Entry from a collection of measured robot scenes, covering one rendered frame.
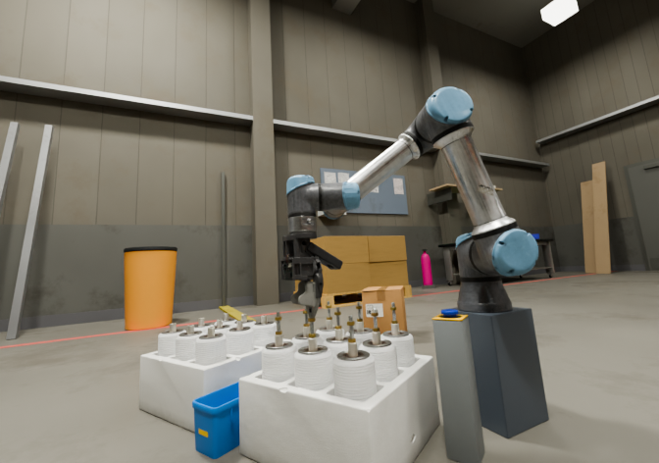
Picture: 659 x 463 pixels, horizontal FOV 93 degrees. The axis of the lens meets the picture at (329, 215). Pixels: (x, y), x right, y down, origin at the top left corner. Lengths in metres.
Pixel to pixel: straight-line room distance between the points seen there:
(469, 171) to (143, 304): 2.97
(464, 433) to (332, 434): 0.31
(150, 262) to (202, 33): 3.61
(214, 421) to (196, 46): 5.09
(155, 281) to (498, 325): 2.89
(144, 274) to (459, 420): 2.88
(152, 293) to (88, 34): 3.53
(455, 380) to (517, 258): 0.33
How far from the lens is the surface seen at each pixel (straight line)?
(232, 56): 5.58
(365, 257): 3.84
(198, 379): 1.11
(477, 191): 0.92
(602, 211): 8.54
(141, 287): 3.34
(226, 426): 1.01
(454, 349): 0.86
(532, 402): 1.13
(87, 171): 4.73
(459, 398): 0.89
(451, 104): 0.94
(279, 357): 0.89
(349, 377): 0.75
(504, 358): 1.02
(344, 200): 0.81
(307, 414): 0.81
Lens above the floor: 0.46
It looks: 9 degrees up
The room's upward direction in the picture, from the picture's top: 3 degrees counter-clockwise
